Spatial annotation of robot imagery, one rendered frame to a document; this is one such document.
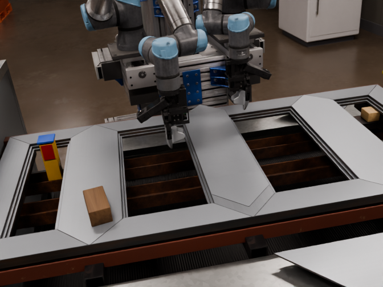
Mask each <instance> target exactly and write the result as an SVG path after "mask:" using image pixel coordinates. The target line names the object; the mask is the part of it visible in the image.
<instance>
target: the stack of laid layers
mask: <svg viewBox="0 0 383 287"><path fill-rule="evenodd" d="M334 101H335V102H337V103H338V104H339V105H340V106H347V105H354V104H362V103H367V104H369V105H370V106H371V107H372V108H374V109H375V110H376V111H378V112H379V113H381V114H382V115H383V105H382V104H380V103H379V102H378V101H376V100H375V99H374V98H372V97H371V96H369V95H365V96H357V97H350V98H345V99H337V100H334ZM285 114H290V116H291V117H292V118H293V119H294V120H295V121H296V122H297V123H298V124H299V126H300V127H301V128H302V129H303V130H304V131H305V132H306V133H307V134H308V136H309V137H310V138H311V139H312V140H313V142H314V143H315V144H317V146H318V147H319V148H320V149H321V150H322V152H323V153H324V154H325V155H326V156H327V157H328V158H329V159H330V160H331V162H332V163H333V164H334V165H335V166H336V167H337V168H338V169H339V170H340V172H341V173H342V174H343V175H344V176H345V177H346V179H347V180H352V179H359V178H358V176H357V175H356V174H355V173H354V172H353V171H352V170H351V169H350V168H349V167H348V166H347V165H346V164H345V163H344V162H343V161H342V159H341V158H340V157H339V156H338V155H337V154H336V153H335V152H334V151H333V150H332V149H331V148H330V147H329V146H328V145H327V144H326V143H325V141H324V140H323V139H322V138H321V137H320V136H319V135H318V134H317V133H316V132H315V131H314V130H313V129H312V128H311V127H310V126H309V124H308V123H307V122H306V121H305V120H304V119H303V118H302V117H301V116H300V114H299V113H298V112H297V111H296V110H295V109H294V108H293V107H292V106H287V107H282V108H275V109H268V110H260V111H255V112H248V113H240V114H232V115H229V117H230V119H231V120H232V122H233V124H234V122H239V121H246V120H254V119H258V118H266V117H273V116H281V115H285ZM234 126H235V127H236V125H235V124H234ZM176 127H179V128H182V129H183V133H184V134H185V140H186V143H187V146H188V149H189V152H190V155H191V158H192V160H193V163H194V167H195V170H196V172H197V175H198V178H199V181H200V184H201V186H202V189H203V193H204V195H205V198H206V201H207V203H208V204H209V203H215V204H218V205H220V206H224V207H227V208H230V209H232V210H235V211H238V212H241V213H244V214H246V215H250V216H252V217H249V218H243V219H237V220H230V221H226V222H220V223H213V224H207V225H201V226H196V227H190V228H184V229H178V230H174V231H167V232H161V233H154V234H150V235H144V236H138V237H132V238H127V239H121V240H115V241H108V242H104V243H98V244H91V245H85V246H81V247H75V248H69V249H62V250H58V251H52V252H45V253H39V254H35V255H29V256H22V257H16V258H12V259H5V260H0V269H2V268H9V267H15V266H19V265H25V264H32V263H38V262H42V261H48V260H55V259H61V258H65V257H71V256H77V255H83V254H88V253H94V252H100V251H106V250H110V249H116V248H122V247H129V246H133V245H139V244H145V243H152V242H156V241H162V240H168V239H175V238H179V237H185V236H191V235H197V234H201V233H208V232H214V231H220V230H224V229H230V228H237V227H243V226H249V225H253V224H259V223H266V222H272V221H276V220H282V219H289V218H295V217H299V216H305V215H312V214H318V213H322V212H328V211H334V210H340V209H345V208H351V207H357V206H363V205H367V204H373V203H380V202H383V194H381V195H375V196H369V197H364V198H358V199H352V200H345V201H342V202H335V203H328V204H322V205H318V206H312V207H306V208H299V209H295V210H289V211H283V212H276V213H272V214H266V215H259V216H255V215H256V214H257V213H258V212H259V210H260V209H261V208H262V207H263V206H264V205H265V204H266V203H267V201H268V200H269V199H270V198H271V197H272V196H273V195H274V194H275V193H276V192H275V190H274V188H273V187H272V185H271V183H270V182H269V180H268V179H267V177H266V175H265V173H264V172H263V170H262V168H261V167H260V165H259V163H258V161H257V160H256V158H255V157H254V155H253V153H252V152H251V150H250V148H249V147H248V145H247V144H246V141H245V140H244V138H243V137H242V135H241V133H240V132H239V130H238V128H237V127H236V129H237V131H238V132H239V134H240V135H241V137H242V139H243V140H244V142H245V144H246V146H247V147H248V149H249V151H250V153H251V154H252V156H253V157H254V159H255V161H256V162H257V164H258V166H259V167H260V169H261V171H262V173H263V174H264V176H265V177H266V179H267V181H268V183H269V184H270V185H269V186H268V187H267V188H266V189H265V190H264V191H263V192H262V193H261V194H260V195H259V196H258V198H257V199H256V200H255V201H254V202H253V203H252V204H251V206H249V207H248V206H245V205H242V204H239V203H236V202H233V201H230V200H227V199H224V198H221V197H218V196H215V195H212V194H211V192H210V190H209V187H208V185H207V181H206V179H205V176H204V174H203V171H202V168H201V165H200V163H199V160H198V157H197V155H196V152H195V150H194V146H193V144H192V141H191V139H190V136H189V133H188V130H187V128H186V125H185V124H176ZM158 133H165V126H164V125H158V126H150V127H146V128H138V129H131V130H123V131H117V135H118V146H119V165H120V184H121V204H122V215H123V218H127V217H128V206H127V191H126V183H125V168H124V154H123V138H131V137H138V136H145V135H150V134H158ZM70 140H71V139H70V138H68V139H64V140H56V141H55V142H56V146H57V148H62V147H67V154H66V161H65V166H64V173H63V180H62V188H61V192H60V199H59V207H58V214H57V218H56V225H55V229H58V223H59V215H60V208H61V203H62V196H63V188H64V180H65V176H66V168H67V161H68V153H69V148H70ZM35 151H40V147H39V145H37V143H34V144H30V146H29V148H28V151H27V155H26V158H25V161H24V164H23V167H22V171H21V174H20V177H19V180H18V184H17V187H16V189H15V193H14V196H13V199H12V202H11V206H10V209H9V213H8V215H7V218H6V222H5V225H4V228H3V231H2V234H1V238H0V239H2V238H6V237H11V233H12V231H13V227H14V223H15V220H16V217H17V213H18V209H19V205H20V203H21V199H22V195H23V191H24V189H25V185H26V181H27V177H28V174H29V171H30V167H31V163H32V159H33V157H34V153H35Z"/></svg>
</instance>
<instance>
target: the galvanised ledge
mask: <svg viewBox="0 0 383 287"><path fill-rule="evenodd" d="M345 110H346V111H347V112H348V113H349V114H351V115H352V116H360V115H361V112H360V111H359V110H357V109H356V108H355V107H354V105H348V106H347V107H346V108H345ZM234 124H235V125H236V127H237V128H238V130H239V132H240V133H241V135H242V137H243V138H244V139H245V138H253V137H260V136H267V135H271V134H278V133H285V132H293V131H297V130H303V129H302V128H301V127H300V126H299V124H298V123H297V122H296V121H295V120H294V119H293V118H292V117H291V116H290V114H285V115H281V116H273V117H266V118H258V119H254V120H246V121H239V122H234ZM186 147H188V146H187V143H186V140H185V138H184V139H182V140H179V141H176V142H174V143H173V148H172V149H171V148H170V147H169V146H168V144H167V140H166V133H158V134H150V135H145V136H138V137H131V138H123V154H124V157H128V156H133V155H140V154H148V153H155V152H159V151H167V150H174V149H181V148H186Z"/></svg>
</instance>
